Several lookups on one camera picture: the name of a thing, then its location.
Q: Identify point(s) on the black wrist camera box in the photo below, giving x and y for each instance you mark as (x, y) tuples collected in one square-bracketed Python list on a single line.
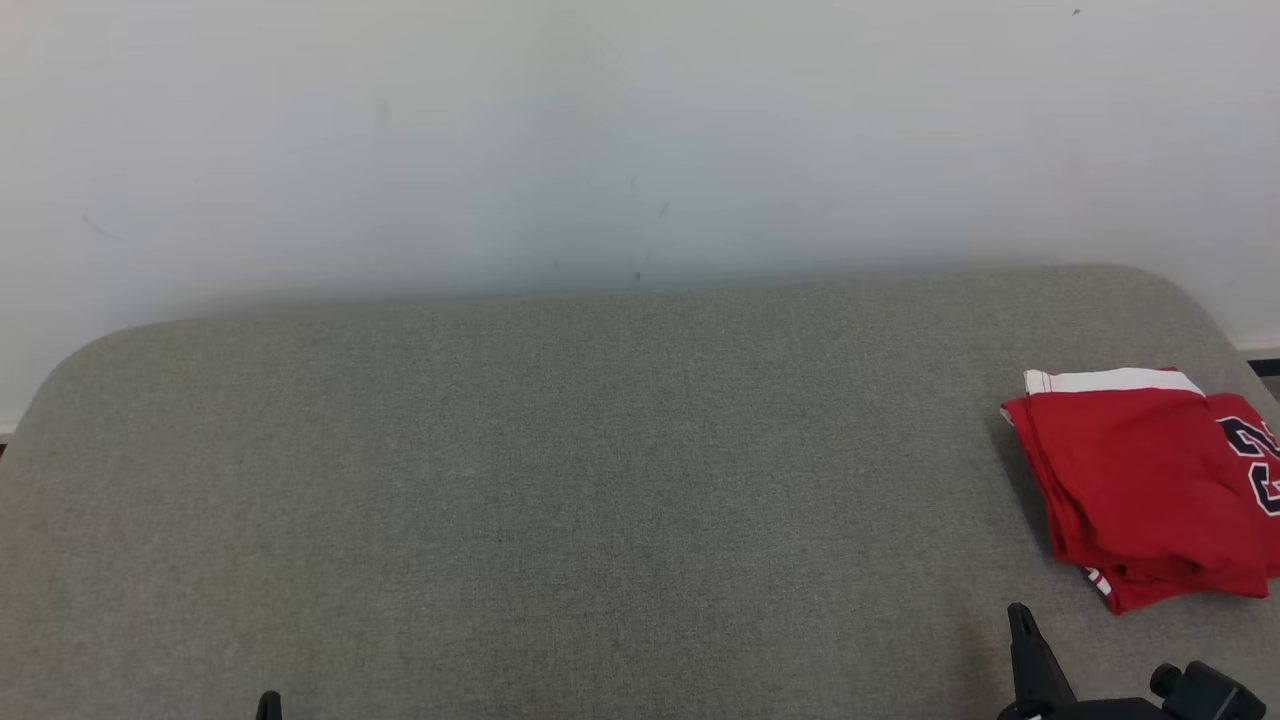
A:
[(1210, 695)]

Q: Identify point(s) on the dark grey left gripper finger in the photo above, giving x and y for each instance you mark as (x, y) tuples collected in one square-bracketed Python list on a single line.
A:
[(268, 708)]

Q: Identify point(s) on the red shorts with white stripe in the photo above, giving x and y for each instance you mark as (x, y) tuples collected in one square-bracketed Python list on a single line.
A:
[(1120, 470)]

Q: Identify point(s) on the red basketball jersey number 23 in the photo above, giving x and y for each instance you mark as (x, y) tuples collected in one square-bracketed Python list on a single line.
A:
[(1262, 450)]

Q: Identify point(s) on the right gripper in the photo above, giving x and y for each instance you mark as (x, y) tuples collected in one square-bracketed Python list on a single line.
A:
[(1100, 712)]

